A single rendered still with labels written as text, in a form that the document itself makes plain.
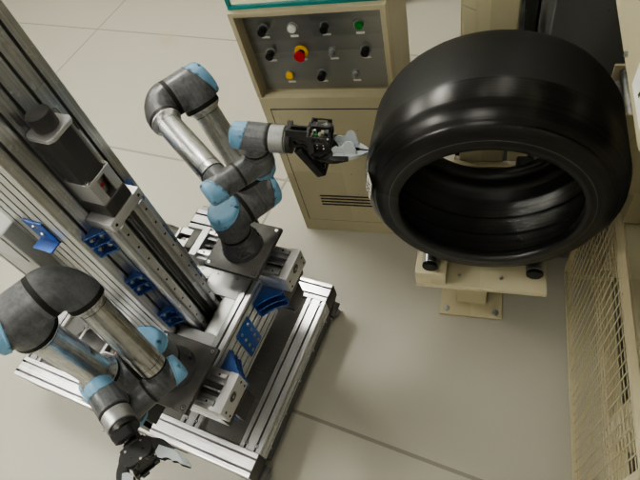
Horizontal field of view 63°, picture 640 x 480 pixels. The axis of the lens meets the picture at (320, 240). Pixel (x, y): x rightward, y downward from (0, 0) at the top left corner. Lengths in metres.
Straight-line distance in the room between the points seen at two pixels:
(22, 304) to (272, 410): 1.17
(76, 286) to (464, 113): 0.92
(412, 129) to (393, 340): 1.44
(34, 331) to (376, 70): 1.40
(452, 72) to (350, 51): 0.86
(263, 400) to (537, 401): 1.09
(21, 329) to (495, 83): 1.12
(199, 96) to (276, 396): 1.18
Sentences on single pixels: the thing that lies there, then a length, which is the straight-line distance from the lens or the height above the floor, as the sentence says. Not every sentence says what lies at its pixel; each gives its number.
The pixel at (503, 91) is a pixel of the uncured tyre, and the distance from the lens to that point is 1.11.
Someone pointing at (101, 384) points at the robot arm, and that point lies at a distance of 1.45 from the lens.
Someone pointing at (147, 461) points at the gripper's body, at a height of 1.04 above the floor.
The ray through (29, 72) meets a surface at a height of 1.62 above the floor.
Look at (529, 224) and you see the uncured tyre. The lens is 1.59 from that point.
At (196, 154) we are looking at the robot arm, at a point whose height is 1.25.
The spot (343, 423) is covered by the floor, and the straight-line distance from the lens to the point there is 2.33.
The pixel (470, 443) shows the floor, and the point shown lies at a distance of 2.28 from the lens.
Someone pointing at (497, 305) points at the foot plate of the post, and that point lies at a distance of 2.49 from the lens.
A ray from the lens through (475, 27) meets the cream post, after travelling 1.41.
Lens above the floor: 2.21
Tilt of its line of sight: 53 degrees down
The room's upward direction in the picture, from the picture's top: 19 degrees counter-clockwise
